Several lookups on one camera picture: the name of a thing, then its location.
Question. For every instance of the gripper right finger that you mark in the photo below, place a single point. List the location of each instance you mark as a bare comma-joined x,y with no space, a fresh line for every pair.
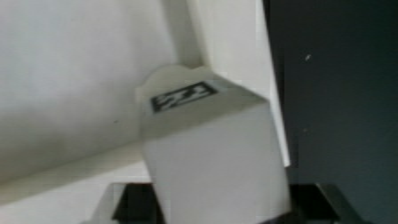
322,205

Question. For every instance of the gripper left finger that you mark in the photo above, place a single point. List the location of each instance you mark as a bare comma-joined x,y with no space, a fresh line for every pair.
128,205

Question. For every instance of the white leg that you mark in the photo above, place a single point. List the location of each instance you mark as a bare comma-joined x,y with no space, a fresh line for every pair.
212,149

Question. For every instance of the white square tabletop part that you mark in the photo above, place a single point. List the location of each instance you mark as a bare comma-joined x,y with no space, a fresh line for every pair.
82,48

